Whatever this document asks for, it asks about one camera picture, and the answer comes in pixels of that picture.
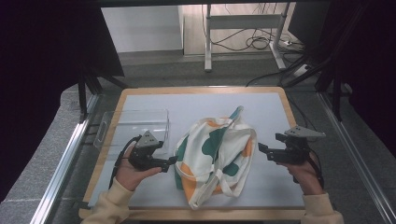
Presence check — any white panel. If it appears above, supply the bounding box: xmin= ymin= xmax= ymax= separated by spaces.
xmin=101 ymin=5 xmax=185 ymax=53

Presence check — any person's right hand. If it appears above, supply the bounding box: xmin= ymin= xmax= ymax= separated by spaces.
xmin=278 ymin=153 xmax=325 ymax=196

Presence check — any clear plastic container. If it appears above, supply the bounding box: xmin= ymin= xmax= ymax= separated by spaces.
xmin=92 ymin=108 xmax=172 ymax=157

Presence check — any white metal desk frame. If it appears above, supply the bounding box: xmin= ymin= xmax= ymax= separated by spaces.
xmin=204 ymin=3 xmax=291 ymax=73

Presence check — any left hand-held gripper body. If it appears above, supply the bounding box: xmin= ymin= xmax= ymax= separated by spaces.
xmin=128 ymin=130 xmax=169 ymax=172

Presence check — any black metal stand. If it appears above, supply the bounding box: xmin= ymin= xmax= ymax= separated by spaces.
xmin=283 ymin=46 xmax=344 ymax=122
xmin=78 ymin=63 xmax=129 ymax=123

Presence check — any white power strip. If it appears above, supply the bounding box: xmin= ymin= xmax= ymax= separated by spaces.
xmin=292 ymin=63 xmax=312 ymax=77

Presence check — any tangle of black floor cables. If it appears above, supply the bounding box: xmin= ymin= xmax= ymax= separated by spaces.
xmin=211 ymin=27 xmax=304 ymax=53

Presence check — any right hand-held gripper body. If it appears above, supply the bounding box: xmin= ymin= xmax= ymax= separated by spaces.
xmin=268 ymin=125 xmax=327 ymax=166

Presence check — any thin black cable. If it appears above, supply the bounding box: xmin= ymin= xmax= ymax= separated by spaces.
xmin=286 ymin=92 xmax=319 ymax=157

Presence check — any white green orange tote bag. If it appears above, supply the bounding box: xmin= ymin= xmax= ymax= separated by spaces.
xmin=173 ymin=105 xmax=258 ymax=211

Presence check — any aluminium rail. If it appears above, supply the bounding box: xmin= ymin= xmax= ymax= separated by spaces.
xmin=30 ymin=92 xmax=101 ymax=224
xmin=317 ymin=91 xmax=396 ymax=224

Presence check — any white table mat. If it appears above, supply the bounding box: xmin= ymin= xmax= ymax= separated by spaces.
xmin=88 ymin=91 xmax=306 ymax=209

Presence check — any right hand-held gripper black cable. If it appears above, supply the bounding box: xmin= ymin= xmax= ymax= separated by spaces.
xmin=292 ymin=148 xmax=325 ymax=189

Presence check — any person's left hand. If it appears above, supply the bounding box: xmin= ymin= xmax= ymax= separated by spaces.
xmin=115 ymin=141 xmax=163 ymax=191

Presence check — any black curtain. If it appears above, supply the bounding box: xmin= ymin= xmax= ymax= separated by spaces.
xmin=288 ymin=0 xmax=396 ymax=150
xmin=0 ymin=0 xmax=125 ymax=202

